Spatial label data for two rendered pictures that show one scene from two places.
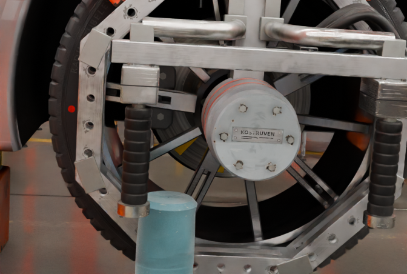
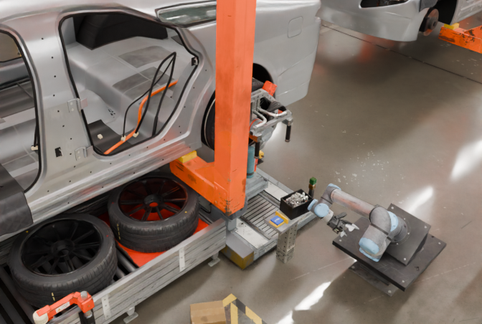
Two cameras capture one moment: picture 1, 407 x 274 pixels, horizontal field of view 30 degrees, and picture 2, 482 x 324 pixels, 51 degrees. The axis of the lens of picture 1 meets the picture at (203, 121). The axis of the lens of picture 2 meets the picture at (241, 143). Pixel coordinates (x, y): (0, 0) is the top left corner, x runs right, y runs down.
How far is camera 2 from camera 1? 316 cm
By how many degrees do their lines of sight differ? 45
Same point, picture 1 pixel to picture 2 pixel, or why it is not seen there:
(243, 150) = (265, 137)
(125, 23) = not seen: hidden behind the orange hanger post
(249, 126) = (266, 132)
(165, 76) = not seen: hidden behind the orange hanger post
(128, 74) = (257, 137)
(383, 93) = (289, 122)
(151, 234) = (251, 157)
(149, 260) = (250, 161)
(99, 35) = not seen: hidden behind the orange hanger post
